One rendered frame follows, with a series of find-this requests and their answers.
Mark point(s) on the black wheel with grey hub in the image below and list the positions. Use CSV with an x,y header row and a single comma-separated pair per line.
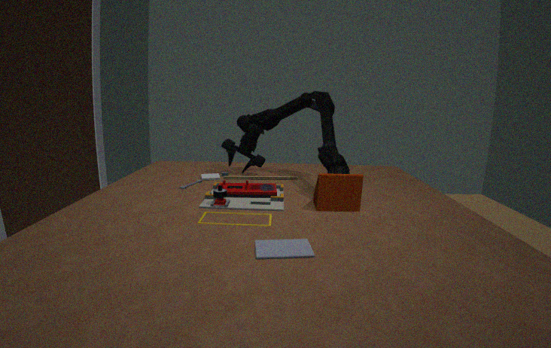
x,y
220,194

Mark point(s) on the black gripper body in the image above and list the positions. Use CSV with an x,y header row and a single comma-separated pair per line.
x,y
245,147

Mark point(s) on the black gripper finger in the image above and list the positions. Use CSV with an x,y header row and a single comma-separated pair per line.
x,y
247,166
230,156

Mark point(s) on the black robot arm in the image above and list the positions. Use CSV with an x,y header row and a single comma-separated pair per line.
x,y
332,160

